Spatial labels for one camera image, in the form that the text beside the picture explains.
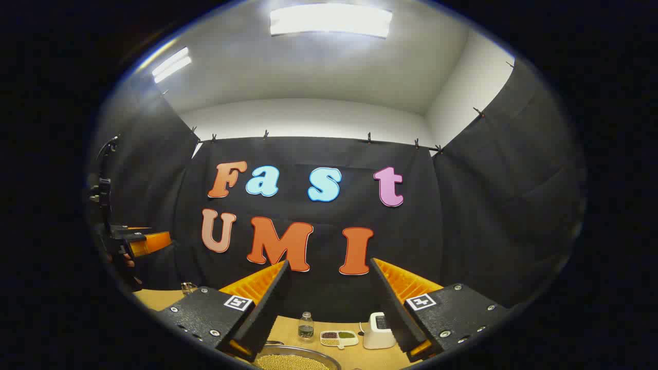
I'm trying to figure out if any clear plastic water bottle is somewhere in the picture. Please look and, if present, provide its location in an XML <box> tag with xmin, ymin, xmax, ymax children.
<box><xmin>298</xmin><ymin>311</ymin><xmax>315</xmax><ymax>342</ymax></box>

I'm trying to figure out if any white toaster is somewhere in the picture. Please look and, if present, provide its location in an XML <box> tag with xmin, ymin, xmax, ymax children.
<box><xmin>363</xmin><ymin>312</ymin><xmax>396</xmax><ymax>350</ymax></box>

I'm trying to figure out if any white divided bean dish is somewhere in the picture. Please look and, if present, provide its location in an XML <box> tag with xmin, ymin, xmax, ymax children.
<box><xmin>320</xmin><ymin>330</ymin><xmax>359</xmax><ymax>350</ymax></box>

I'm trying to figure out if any pile of yellow soybeans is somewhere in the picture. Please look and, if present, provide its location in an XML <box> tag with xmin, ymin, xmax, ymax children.
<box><xmin>255</xmin><ymin>355</ymin><xmax>330</xmax><ymax>370</ymax></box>

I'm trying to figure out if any row of black cloth clips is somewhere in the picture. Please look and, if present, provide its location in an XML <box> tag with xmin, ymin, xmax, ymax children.
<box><xmin>159</xmin><ymin>59</ymin><xmax>515</xmax><ymax>155</ymax></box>

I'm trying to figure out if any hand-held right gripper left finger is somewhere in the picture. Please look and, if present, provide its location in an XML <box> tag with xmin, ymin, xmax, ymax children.
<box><xmin>154</xmin><ymin>260</ymin><xmax>291</xmax><ymax>363</ymax></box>

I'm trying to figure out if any steel pot with black handle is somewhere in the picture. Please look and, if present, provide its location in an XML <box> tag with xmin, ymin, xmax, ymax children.
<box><xmin>252</xmin><ymin>341</ymin><xmax>342</xmax><ymax>370</ymax></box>

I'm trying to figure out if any small ceiling light panel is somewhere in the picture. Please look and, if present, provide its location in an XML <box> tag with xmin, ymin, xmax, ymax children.
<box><xmin>152</xmin><ymin>47</ymin><xmax>192</xmax><ymax>84</ymax></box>

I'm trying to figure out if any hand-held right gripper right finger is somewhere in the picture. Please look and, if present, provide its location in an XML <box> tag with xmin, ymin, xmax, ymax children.
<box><xmin>369</xmin><ymin>257</ymin><xmax>510</xmax><ymax>363</ymax></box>

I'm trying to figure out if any large ceiling light panel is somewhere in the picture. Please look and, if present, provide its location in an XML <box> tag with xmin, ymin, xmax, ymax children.
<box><xmin>270</xmin><ymin>4</ymin><xmax>393</xmax><ymax>39</ymax></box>

